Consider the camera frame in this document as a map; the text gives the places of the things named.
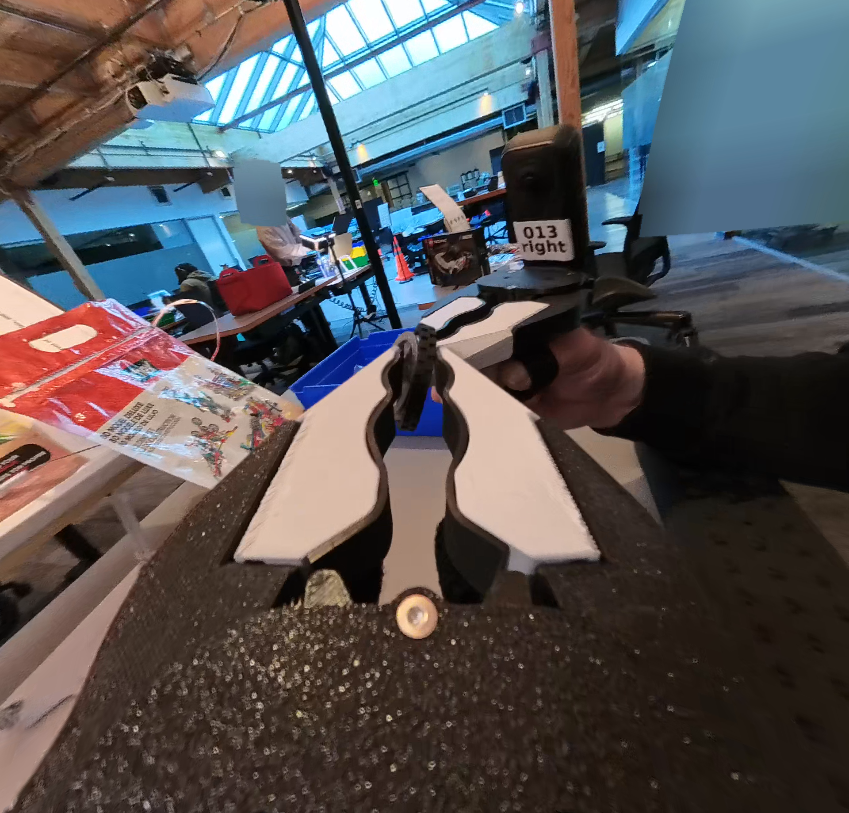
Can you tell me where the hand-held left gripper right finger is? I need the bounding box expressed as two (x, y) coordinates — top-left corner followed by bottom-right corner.
(434, 347), (601, 603)

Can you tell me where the blue plastic bin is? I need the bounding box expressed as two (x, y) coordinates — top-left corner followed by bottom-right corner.
(288, 328), (445, 438)

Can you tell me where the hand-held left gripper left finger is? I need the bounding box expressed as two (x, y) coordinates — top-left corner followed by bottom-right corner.
(233, 345), (402, 605)

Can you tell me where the white paper sheet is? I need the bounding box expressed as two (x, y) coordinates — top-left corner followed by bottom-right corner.
(420, 184), (469, 232)

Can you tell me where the black toy car box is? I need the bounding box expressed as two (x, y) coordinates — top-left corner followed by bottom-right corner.
(422, 228), (492, 288)

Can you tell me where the person's right forearm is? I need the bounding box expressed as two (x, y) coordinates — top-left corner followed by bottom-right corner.
(597, 342), (849, 497)

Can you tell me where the black office chair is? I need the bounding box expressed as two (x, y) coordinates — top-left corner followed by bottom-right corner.
(584, 213), (700, 348)

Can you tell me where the black perforated mat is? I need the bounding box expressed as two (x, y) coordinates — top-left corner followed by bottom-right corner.
(637, 442), (849, 813)

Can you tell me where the black toy wheel grey rim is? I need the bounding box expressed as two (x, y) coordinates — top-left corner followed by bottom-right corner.
(393, 325), (440, 431)

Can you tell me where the red printed plastic bag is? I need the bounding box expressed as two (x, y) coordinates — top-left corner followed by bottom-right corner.
(0, 299), (302, 489)

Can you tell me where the white ceiling projector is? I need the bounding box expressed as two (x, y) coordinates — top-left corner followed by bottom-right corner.
(126, 73), (216, 129)

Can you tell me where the person's right hand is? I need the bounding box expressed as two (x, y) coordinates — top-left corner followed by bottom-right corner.
(497, 328), (649, 433)

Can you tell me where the black stand pole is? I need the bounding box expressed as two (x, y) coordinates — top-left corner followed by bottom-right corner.
(211, 0), (403, 330)

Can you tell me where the black camera tripod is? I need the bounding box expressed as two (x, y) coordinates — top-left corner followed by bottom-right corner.
(302, 229), (394, 340)

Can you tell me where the long wooden table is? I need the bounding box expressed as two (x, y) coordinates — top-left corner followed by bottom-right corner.
(179, 266), (374, 364)

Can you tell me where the red tote bag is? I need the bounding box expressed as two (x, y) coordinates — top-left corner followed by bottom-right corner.
(215, 255), (294, 317)

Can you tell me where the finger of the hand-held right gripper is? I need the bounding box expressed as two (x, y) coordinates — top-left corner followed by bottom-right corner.
(419, 296), (493, 338)
(434, 301), (551, 371)

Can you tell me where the pink curved cable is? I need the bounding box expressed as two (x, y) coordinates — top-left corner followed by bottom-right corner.
(153, 299), (224, 358)

